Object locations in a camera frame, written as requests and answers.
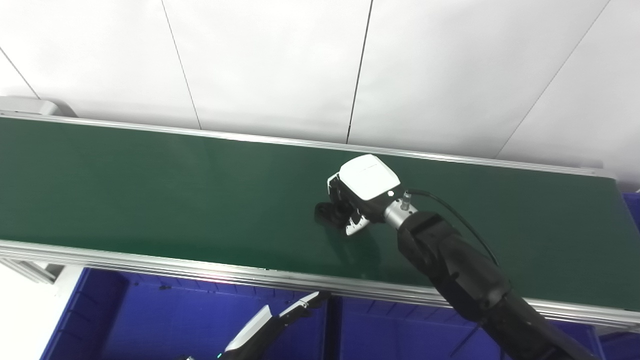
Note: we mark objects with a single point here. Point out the aluminium conveyor support bracket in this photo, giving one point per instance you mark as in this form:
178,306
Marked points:
30,270

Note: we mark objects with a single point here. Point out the large blue plastic bin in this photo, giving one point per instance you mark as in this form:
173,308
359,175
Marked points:
400,330
160,320
622,347

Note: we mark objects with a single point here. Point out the grey conveyor end cover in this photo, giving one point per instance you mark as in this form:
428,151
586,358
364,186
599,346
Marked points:
30,106

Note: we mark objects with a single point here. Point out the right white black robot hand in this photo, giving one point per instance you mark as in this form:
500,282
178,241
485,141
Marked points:
367,177

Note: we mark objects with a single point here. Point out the green conveyor belt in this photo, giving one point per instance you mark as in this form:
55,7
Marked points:
200,267
175,200

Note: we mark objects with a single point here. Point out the blue plastic crate edge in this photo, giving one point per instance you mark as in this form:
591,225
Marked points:
634,205

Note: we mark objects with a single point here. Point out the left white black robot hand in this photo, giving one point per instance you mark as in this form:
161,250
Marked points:
255,330

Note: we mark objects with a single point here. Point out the black metal bracket part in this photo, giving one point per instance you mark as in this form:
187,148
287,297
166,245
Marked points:
327,212

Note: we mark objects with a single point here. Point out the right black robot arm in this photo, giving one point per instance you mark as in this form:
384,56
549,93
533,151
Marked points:
465,275

